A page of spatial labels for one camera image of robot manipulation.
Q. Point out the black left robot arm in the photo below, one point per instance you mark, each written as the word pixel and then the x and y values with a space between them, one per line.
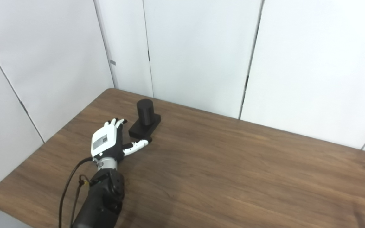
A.
pixel 101 199

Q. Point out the black peg with square base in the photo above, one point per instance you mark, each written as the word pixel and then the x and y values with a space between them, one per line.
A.
pixel 145 114

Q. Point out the white and black left hand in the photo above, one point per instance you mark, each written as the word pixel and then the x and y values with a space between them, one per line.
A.
pixel 101 142

